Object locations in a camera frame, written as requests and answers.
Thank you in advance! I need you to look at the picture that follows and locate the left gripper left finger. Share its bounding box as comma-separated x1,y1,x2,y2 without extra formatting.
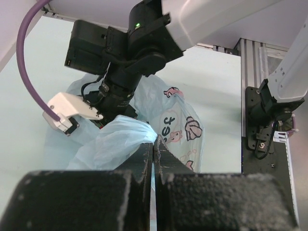
0,143,153,231

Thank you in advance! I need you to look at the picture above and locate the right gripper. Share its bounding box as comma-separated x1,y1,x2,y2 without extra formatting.
80,63,142,129

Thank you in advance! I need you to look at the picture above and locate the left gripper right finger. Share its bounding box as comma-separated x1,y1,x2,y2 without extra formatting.
154,136,298,231

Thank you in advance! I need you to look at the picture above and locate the light blue plastic bag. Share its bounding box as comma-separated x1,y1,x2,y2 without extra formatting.
45,76,205,171

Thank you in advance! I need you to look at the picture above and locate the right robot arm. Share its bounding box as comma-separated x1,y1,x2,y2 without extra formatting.
64,0,308,127

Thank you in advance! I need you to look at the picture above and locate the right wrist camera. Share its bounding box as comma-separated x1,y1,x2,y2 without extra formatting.
42,92,103,136

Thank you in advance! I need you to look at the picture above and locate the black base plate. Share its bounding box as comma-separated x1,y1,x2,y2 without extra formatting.
242,120,293,210

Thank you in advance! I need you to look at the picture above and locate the white cable duct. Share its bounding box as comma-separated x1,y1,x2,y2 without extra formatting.
274,131,299,225

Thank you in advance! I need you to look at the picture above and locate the aluminium rail frame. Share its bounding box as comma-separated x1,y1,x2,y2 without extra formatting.
213,38,288,137

